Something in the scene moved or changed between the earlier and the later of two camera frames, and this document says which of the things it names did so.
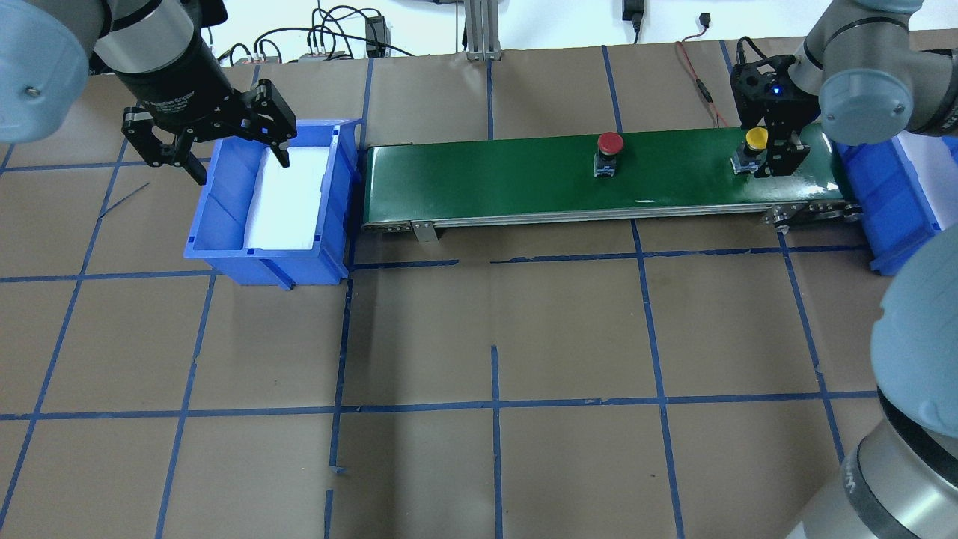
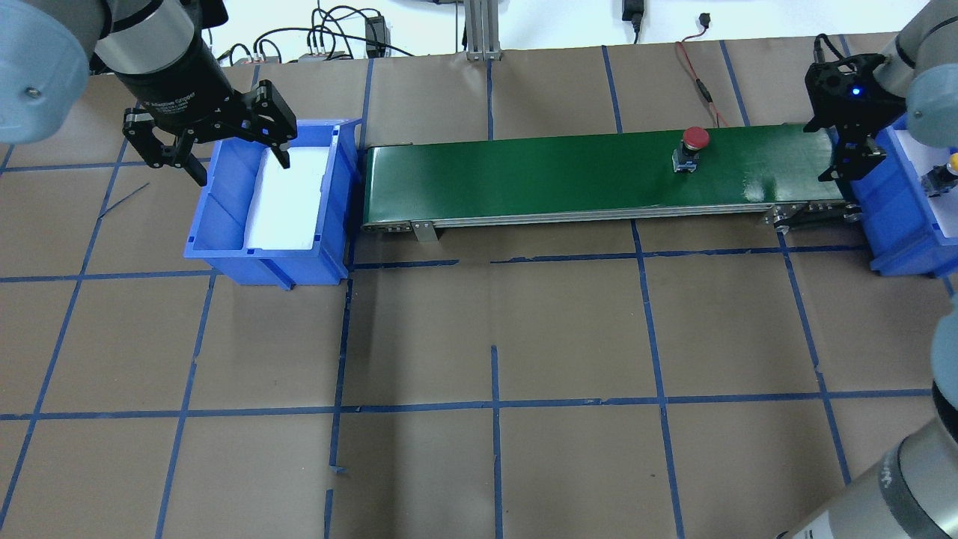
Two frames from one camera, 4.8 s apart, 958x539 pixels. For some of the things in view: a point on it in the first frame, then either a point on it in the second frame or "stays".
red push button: (609, 144) to (685, 157)
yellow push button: (751, 153) to (941, 178)
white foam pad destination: (937, 171) stays
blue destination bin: (896, 213) stays
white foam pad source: (284, 202) stays
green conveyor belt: (662, 175) stays
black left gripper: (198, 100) stays
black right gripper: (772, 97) to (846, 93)
